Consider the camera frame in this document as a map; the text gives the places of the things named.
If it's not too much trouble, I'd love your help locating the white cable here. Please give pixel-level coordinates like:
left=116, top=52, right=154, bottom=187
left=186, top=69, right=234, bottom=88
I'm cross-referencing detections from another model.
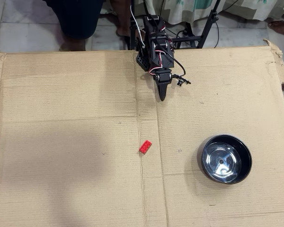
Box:
left=129, top=0, right=144, bottom=41

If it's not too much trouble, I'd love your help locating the black perforated arm base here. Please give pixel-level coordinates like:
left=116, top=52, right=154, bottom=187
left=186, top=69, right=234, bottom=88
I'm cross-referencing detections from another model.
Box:
left=135, top=37, right=150, bottom=72

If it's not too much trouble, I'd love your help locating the thin black floor cable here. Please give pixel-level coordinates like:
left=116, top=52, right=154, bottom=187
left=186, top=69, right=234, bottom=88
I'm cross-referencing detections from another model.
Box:
left=213, top=22, right=220, bottom=48

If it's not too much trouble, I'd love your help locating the green patterned bed sheet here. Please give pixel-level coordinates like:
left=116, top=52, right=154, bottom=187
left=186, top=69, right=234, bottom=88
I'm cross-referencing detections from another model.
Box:
left=99, top=0, right=284, bottom=26

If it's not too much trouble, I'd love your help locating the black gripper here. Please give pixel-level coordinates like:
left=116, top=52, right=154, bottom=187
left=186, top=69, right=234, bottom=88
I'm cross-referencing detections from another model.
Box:
left=153, top=68, right=174, bottom=102

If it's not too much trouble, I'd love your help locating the brown cardboard sheet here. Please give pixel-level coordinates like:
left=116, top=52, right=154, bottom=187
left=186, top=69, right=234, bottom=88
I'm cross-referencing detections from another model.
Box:
left=0, top=38, right=284, bottom=227

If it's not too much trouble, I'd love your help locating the black metal stand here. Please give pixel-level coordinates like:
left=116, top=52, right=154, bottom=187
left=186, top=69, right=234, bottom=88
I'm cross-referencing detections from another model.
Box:
left=129, top=0, right=222, bottom=50

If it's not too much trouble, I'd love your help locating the person leg in dark shorts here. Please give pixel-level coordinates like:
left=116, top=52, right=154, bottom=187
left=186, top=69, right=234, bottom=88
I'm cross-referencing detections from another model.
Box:
left=42, top=0, right=105, bottom=52

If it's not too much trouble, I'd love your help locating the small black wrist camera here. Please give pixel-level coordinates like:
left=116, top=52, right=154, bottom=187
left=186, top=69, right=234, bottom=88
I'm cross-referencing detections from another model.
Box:
left=172, top=74, right=192, bottom=87

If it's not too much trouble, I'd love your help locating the black glossy bowl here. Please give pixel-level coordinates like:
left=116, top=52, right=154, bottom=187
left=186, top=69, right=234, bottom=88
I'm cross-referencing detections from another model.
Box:
left=197, top=134, right=253, bottom=184

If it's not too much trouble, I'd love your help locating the bare person leg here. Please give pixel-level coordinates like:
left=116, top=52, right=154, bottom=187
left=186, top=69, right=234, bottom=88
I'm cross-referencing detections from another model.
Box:
left=109, top=0, right=145, bottom=44

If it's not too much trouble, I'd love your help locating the red lego block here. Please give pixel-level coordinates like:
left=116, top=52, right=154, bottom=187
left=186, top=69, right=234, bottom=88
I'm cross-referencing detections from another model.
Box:
left=139, top=140, right=153, bottom=156

